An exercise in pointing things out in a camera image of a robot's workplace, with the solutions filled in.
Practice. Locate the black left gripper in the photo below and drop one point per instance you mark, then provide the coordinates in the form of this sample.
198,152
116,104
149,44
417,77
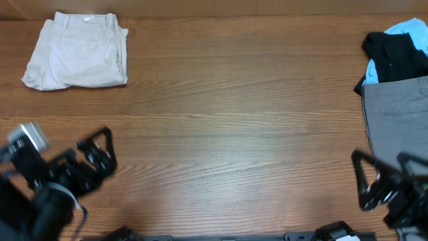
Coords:
66,163

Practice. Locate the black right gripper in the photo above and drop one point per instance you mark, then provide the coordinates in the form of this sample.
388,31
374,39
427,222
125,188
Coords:
412,190

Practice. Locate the beige shorts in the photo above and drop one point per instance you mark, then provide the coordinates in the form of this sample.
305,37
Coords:
78,50

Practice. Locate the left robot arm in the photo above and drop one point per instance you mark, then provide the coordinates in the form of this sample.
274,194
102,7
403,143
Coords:
38,197

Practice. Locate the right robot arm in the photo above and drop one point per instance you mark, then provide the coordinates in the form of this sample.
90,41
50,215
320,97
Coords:
404,224

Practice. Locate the grey shorts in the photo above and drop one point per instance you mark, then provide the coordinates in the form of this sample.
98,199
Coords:
396,120

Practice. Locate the black garment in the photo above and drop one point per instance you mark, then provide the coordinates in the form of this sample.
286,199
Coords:
395,57

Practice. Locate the light blue garment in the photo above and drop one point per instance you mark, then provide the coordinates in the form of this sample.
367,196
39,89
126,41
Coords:
416,28

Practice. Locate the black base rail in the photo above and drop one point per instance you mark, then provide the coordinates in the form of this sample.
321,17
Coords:
290,236

